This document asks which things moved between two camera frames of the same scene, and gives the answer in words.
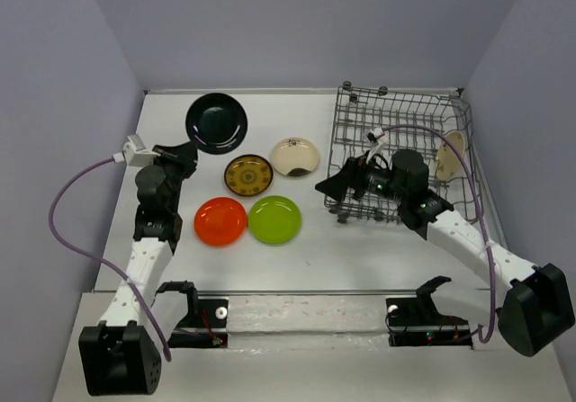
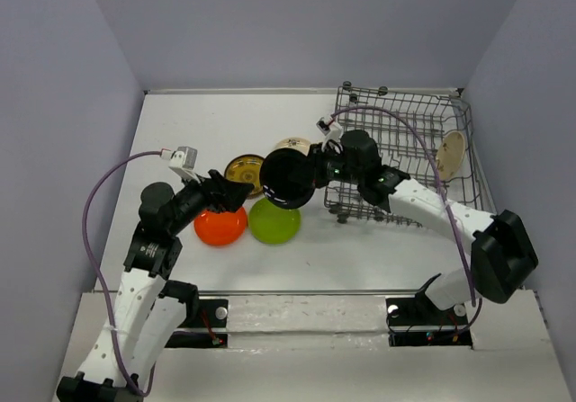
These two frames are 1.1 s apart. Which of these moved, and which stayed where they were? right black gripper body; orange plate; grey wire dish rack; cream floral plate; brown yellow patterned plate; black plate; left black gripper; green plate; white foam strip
Moved: black plate; left black gripper; right black gripper body
Stayed: white foam strip; grey wire dish rack; orange plate; cream floral plate; green plate; brown yellow patterned plate
